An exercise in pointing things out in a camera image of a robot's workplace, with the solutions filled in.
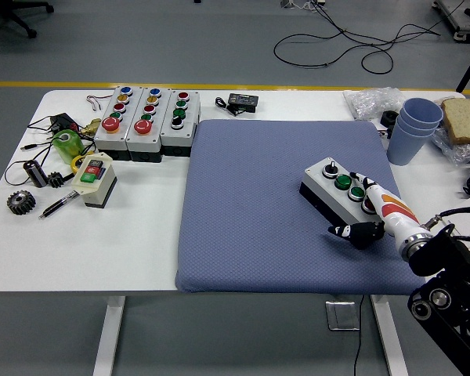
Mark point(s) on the brass fitting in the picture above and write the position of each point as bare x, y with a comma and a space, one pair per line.
90, 127

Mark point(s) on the grey four-button control box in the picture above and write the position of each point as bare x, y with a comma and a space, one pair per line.
176, 135
321, 184

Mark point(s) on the black power adapter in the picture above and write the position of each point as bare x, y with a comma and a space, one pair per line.
62, 122

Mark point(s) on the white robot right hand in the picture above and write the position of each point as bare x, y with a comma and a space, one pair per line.
391, 213

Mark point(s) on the cream red-green switch box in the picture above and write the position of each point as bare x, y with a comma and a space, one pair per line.
98, 184

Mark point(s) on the black pen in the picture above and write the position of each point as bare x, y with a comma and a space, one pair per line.
58, 204

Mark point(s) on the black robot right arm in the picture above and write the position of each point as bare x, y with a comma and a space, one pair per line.
454, 274

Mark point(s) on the large steel gear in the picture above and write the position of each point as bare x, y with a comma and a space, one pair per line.
21, 203

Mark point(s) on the metal floor socket plate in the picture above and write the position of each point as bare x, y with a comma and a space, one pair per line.
341, 315

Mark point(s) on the black cylinder capacitor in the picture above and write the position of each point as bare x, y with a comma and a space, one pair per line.
35, 173

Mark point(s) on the bread slice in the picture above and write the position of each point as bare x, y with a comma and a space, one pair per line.
466, 119

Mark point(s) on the blue-grey quilted mat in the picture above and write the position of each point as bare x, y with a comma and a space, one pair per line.
250, 196

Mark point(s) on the blue plastic cup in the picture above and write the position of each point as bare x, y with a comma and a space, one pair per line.
415, 131
421, 109
405, 150

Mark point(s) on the small black gear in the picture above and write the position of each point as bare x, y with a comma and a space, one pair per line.
55, 180

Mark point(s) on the clear bubble wrap bag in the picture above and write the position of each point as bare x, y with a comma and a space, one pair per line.
372, 102

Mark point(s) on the black round part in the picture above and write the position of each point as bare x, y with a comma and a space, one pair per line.
388, 118

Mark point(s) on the black office chair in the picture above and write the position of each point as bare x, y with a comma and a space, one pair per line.
8, 15

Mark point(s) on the clear plastic bag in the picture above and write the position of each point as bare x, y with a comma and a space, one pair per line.
460, 150

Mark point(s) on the grey emergency-stop button box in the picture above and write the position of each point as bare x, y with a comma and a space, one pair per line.
109, 137
141, 141

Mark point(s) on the translucent green roll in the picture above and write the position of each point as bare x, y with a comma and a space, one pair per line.
68, 147

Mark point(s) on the white table leg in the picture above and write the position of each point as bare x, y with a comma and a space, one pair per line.
389, 337
109, 333

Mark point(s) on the black digital meter module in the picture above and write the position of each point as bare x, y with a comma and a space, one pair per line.
242, 102

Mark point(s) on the aluminium frame stand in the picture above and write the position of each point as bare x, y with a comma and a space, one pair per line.
460, 23

